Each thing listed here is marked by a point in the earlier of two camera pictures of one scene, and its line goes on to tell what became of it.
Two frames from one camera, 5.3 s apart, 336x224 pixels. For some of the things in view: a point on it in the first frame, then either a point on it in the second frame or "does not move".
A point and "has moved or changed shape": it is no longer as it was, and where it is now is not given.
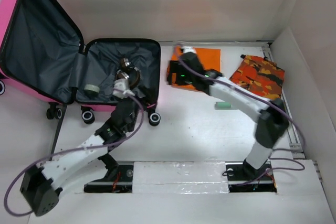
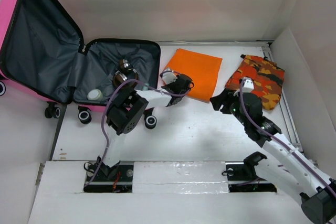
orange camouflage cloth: [260, 75] does not move
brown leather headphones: [128, 72] does not move
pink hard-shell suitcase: [43, 57] does not move
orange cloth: [210, 59] has moved or changed shape
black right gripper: [174, 67] → [224, 97]
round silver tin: [91, 91] has moved or changed shape
